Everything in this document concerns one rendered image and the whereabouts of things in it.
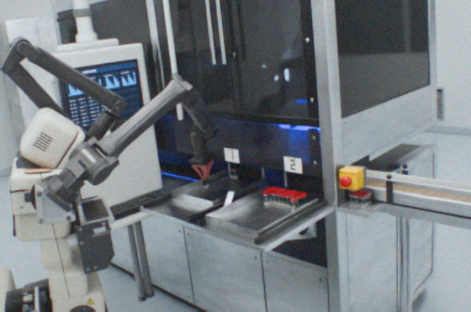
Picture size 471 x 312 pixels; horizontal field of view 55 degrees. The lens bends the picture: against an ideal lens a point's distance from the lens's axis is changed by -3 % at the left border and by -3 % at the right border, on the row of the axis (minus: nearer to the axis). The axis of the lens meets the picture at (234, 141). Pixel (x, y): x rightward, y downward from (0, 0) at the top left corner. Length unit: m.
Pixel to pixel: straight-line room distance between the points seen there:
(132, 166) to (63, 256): 0.87
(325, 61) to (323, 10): 0.18
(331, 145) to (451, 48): 4.75
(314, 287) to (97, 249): 0.95
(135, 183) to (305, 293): 0.96
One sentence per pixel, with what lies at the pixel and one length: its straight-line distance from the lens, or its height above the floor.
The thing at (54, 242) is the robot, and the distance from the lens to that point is 1.56.
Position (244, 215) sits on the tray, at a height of 0.88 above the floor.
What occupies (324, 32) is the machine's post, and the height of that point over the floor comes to 1.52.
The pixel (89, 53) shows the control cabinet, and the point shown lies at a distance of 2.20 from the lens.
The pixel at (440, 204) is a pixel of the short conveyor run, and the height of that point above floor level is 0.91.
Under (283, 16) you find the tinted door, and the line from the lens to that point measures 1.79.
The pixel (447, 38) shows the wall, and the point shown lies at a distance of 6.38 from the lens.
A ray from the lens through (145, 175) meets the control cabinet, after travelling 2.38.
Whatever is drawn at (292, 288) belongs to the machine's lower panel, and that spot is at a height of 0.45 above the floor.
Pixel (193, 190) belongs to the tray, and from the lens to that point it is 2.11.
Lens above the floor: 1.56
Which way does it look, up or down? 13 degrees down
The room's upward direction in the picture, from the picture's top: 6 degrees counter-clockwise
